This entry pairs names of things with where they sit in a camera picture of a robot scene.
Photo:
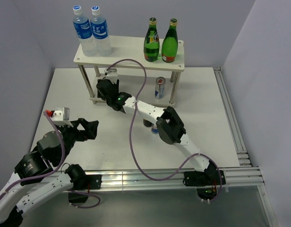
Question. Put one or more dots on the silver blue energy can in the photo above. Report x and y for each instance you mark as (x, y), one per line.
(159, 87)
(154, 130)

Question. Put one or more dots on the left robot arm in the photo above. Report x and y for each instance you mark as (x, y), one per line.
(43, 161)

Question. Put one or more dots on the right clear water bottle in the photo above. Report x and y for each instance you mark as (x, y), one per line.
(100, 32)

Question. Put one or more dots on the aluminium frame rail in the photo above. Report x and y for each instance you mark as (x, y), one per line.
(133, 180)

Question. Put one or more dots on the short green Perrier bottle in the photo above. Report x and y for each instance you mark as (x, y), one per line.
(151, 42)

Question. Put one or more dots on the clear water bottle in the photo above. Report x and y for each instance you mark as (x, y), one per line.
(100, 32)
(84, 33)

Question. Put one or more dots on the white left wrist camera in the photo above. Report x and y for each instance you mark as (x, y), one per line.
(60, 116)

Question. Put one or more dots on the left clear water bottle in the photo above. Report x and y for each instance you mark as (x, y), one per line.
(84, 33)

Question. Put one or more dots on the tall green Perrier bottle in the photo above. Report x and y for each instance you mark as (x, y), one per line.
(170, 42)

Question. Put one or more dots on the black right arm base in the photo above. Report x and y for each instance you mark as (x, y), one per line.
(206, 182)

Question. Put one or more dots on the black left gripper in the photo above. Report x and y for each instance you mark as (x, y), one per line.
(90, 128)

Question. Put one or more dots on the white two-tier shelf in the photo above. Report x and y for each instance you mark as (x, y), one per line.
(134, 72)

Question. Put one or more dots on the black yellow can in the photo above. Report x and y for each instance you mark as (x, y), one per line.
(147, 123)

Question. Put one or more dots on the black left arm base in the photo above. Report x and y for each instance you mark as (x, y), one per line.
(92, 182)

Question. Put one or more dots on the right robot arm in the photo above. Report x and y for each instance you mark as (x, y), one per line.
(170, 129)

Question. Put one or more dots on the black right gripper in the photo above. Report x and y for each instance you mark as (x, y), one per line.
(116, 85)

